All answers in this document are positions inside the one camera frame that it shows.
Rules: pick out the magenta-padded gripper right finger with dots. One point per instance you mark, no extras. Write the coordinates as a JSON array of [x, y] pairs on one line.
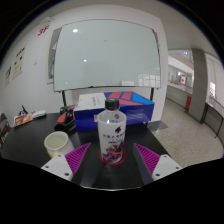
[[148, 158]]

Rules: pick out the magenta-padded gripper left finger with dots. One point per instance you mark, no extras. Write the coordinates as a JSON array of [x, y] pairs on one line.
[[77, 156]]

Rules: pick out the clear bottle with white label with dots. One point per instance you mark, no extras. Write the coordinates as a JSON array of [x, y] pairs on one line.
[[112, 130]]

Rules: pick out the yellow mug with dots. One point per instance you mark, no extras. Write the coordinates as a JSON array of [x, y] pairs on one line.
[[58, 142]]

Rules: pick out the round red coaster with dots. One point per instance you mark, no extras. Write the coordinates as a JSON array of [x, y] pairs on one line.
[[122, 160]]

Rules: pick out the black and red tool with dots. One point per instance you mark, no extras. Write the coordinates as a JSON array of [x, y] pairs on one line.
[[66, 120]]

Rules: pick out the white flat case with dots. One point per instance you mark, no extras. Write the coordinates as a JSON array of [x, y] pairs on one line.
[[39, 114]]

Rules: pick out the red fire extinguisher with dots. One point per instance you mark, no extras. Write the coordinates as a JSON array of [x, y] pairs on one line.
[[188, 102]]

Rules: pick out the white whiteboard eraser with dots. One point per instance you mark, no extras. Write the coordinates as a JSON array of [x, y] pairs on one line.
[[128, 83]]

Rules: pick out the grey chair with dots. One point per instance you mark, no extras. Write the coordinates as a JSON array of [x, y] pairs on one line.
[[4, 128]]

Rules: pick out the grey notice board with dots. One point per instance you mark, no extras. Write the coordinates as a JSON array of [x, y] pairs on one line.
[[50, 56]]

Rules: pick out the whiteboard on stand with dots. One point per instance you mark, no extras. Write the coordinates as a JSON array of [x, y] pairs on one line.
[[106, 53]]

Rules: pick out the small white wall poster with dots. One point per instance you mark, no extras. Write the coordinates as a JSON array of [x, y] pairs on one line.
[[7, 76]]

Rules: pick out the large white wall poster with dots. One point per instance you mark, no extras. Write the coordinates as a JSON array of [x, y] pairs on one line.
[[19, 63]]

